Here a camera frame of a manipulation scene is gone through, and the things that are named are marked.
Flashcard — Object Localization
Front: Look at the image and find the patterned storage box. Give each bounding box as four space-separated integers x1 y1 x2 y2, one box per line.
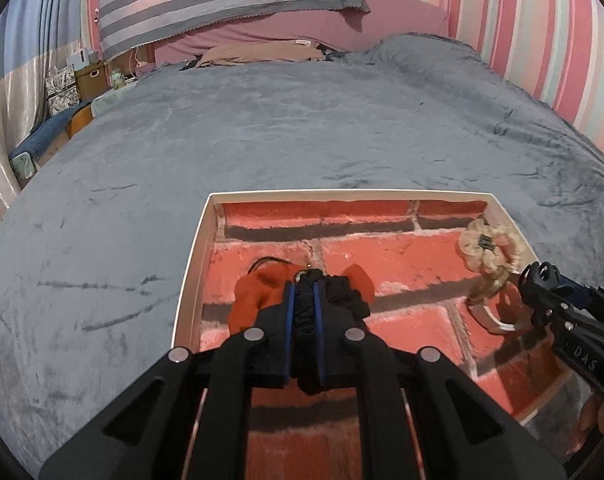
45 67 78 116

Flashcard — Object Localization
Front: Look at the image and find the beige folded cloth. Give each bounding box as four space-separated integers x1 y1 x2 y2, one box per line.
181 38 333 69

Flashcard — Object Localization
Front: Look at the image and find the brick-patterned jewelry tray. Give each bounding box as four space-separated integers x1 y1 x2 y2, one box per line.
170 189 573 480

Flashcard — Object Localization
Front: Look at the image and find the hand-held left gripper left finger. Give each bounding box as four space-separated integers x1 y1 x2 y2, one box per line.
38 280 303 480

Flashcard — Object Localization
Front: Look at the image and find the orange scrunchie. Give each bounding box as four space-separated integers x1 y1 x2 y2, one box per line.
228 263 375 334

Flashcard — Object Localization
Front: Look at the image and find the person's right hand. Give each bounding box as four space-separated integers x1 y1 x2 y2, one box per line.
566 391 604 457

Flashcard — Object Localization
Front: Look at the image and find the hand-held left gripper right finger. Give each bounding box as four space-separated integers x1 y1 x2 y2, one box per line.
313 272 568 480

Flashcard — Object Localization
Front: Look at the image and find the cream scrunchie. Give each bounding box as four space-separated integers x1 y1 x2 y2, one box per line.
456 217 524 276

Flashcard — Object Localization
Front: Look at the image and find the grey striped hanging cloth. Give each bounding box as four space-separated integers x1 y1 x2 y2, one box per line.
97 0 371 61

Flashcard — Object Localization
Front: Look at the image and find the grey plush blanket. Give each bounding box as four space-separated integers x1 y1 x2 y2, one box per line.
0 33 604 480

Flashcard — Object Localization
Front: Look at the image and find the small white box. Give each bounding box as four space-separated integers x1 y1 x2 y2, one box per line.
65 48 96 69

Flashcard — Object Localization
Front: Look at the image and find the black braided cord bracelet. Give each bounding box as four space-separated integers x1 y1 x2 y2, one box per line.
246 257 289 277

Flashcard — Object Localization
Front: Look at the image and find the black hair claw clip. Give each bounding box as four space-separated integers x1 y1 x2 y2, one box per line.
518 261 565 313

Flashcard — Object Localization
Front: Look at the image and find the blue and white curtain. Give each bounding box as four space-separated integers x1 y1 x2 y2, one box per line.
0 0 104 241

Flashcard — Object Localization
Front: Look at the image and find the brown cardboard box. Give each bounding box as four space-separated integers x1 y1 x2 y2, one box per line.
74 61 107 101

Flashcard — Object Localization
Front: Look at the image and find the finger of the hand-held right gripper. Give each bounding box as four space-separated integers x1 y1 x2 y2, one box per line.
529 290 604 348
556 281 604 317

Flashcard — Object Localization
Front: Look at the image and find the blue folded cloth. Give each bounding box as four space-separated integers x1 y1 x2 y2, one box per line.
9 99 94 162

